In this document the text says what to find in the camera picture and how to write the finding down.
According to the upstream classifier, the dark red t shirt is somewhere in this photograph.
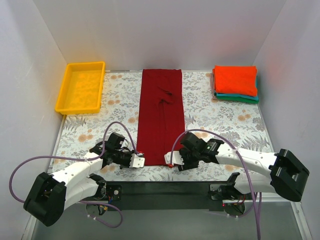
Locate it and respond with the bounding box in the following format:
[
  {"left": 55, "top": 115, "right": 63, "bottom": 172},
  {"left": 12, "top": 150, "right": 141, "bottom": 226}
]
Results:
[{"left": 137, "top": 69, "right": 186, "bottom": 166}]

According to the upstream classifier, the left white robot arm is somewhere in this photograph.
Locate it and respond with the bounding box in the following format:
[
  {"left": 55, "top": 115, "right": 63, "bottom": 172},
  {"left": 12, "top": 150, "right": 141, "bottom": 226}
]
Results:
[{"left": 23, "top": 133, "right": 134, "bottom": 227}]

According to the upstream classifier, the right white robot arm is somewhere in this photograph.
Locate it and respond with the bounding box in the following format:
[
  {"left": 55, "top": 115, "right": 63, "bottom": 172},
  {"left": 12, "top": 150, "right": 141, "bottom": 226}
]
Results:
[{"left": 166, "top": 131, "right": 310, "bottom": 202}]

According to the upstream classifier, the green folded t shirt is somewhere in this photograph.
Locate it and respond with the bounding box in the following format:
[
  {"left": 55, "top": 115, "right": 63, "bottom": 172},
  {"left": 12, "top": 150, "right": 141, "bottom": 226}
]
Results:
[{"left": 212, "top": 96, "right": 259, "bottom": 104}]

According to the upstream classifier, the pink folded t shirt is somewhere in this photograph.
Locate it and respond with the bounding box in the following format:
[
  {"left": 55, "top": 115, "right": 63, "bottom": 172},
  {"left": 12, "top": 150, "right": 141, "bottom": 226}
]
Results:
[{"left": 210, "top": 73, "right": 217, "bottom": 96}]

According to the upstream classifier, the yellow plastic tray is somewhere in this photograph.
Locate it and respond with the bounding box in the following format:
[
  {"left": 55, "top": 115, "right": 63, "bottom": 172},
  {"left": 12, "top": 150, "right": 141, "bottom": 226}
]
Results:
[{"left": 54, "top": 61, "right": 106, "bottom": 115}]

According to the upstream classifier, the orange folded t shirt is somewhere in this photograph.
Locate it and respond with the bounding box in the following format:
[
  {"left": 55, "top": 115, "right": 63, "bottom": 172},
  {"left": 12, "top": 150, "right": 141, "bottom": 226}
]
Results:
[{"left": 212, "top": 65, "right": 258, "bottom": 97}]

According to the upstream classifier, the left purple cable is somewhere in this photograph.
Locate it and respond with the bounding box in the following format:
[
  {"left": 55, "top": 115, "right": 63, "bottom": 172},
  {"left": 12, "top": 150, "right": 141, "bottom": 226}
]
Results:
[{"left": 8, "top": 121, "right": 143, "bottom": 229}]

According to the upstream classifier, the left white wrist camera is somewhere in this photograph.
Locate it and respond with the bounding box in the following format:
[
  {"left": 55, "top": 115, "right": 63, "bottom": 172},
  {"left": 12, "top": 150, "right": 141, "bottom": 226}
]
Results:
[{"left": 129, "top": 152, "right": 145, "bottom": 169}]

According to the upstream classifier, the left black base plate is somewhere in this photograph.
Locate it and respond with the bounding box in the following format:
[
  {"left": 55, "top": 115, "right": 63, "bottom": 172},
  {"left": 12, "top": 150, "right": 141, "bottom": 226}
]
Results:
[{"left": 99, "top": 184, "right": 123, "bottom": 202}]

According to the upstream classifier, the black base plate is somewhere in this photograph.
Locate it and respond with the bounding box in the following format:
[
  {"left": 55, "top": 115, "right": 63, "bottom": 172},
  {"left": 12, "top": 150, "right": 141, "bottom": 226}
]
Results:
[
  {"left": 99, "top": 184, "right": 123, "bottom": 202},
  {"left": 208, "top": 183, "right": 253, "bottom": 201}
]

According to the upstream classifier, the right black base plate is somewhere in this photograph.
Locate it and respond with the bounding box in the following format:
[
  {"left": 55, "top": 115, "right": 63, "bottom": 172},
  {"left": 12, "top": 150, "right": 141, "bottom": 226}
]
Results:
[{"left": 208, "top": 183, "right": 253, "bottom": 201}]

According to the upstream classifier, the aluminium rail frame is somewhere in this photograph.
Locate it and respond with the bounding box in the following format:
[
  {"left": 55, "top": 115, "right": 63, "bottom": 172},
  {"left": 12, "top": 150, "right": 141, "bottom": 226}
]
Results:
[{"left": 23, "top": 129, "right": 311, "bottom": 240}]

